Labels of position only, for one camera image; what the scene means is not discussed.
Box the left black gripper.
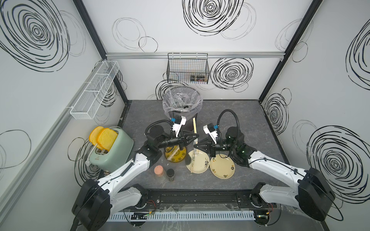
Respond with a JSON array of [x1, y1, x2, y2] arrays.
[[156, 130, 198, 153]]

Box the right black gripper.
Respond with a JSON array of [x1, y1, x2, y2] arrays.
[[194, 136, 237, 158]]

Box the bamboo chopsticks pair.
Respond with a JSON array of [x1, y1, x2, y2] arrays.
[[193, 117, 198, 144]]

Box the chopsticks green tip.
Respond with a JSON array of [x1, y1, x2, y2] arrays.
[[190, 149, 197, 174]]

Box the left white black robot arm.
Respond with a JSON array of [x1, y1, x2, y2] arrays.
[[70, 121, 199, 231]]

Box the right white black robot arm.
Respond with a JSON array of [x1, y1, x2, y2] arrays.
[[195, 109, 337, 221]]

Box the black mesh trash bin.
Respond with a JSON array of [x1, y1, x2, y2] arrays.
[[168, 109, 198, 134]]

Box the cream plate with flower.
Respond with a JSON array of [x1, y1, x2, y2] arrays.
[[186, 150, 210, 174]]

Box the yellow patterned plate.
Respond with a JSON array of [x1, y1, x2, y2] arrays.
[[165, 145, 187, 163]]

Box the cream plate red black marks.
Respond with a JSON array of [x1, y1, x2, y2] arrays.
[[210, 154, 236, 180]]

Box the clear plastic bin liner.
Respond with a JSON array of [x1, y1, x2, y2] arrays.
[[162, 86, 203, 120]]

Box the black lid spice bottle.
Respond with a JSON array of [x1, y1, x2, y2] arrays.
[[166, 168, 175, 182]]

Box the pink lid jar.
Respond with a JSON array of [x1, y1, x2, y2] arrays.
[[154, 165, 166, 182]]

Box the mint green toaster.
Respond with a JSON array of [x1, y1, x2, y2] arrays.
[[85, 127, 134, 172]]

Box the right yellow toast slice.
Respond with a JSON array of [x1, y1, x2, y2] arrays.
[[96, 128, 118, 151]]

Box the yellow toast slice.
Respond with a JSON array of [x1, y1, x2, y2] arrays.
[[89, 126, 104, 145], [96, 128, 118, 151]]

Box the left yellow toast slice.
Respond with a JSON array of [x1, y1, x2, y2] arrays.
[[89, 126, 104, 145]]

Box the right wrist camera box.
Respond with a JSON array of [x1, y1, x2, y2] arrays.
[[203, 123, 218, 144]]

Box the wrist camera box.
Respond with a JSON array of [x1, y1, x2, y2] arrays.
[[171, 116, 187, 137], [203, 123, 218, 144]]

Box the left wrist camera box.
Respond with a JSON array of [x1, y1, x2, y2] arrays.
[[171, 116, 187, 137]]

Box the items in wire basket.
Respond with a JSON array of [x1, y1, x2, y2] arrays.
[[190, 75, 208, 82]]

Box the black wire wall basket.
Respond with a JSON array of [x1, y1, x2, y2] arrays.
[[166, 53, 210, 84]]

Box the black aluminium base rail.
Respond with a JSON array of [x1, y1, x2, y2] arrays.
[[130, 189, 278, 210]]

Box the white slotted cable duct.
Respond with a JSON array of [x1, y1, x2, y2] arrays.
[[108, 211, 255, 222]]

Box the white wire wall shelf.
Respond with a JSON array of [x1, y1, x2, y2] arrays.
[[70, 60, 119, 120]]

